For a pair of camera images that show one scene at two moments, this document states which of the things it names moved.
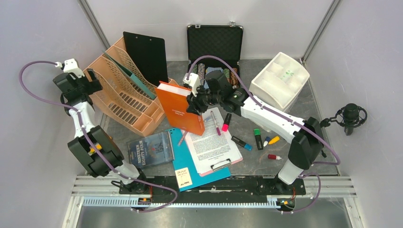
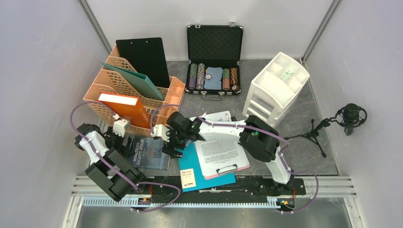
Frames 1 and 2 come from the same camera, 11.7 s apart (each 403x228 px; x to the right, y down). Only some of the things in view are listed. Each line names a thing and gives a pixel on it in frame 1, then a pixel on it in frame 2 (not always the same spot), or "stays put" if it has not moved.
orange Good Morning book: (173, 99) -> (129, 107)
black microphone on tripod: (349, 116) stays put
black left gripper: (93, 86) -> (127, 151)
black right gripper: (195, 106) -> (169, 147)
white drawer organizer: (280, 82) stays put
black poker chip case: (224, 41) stays put
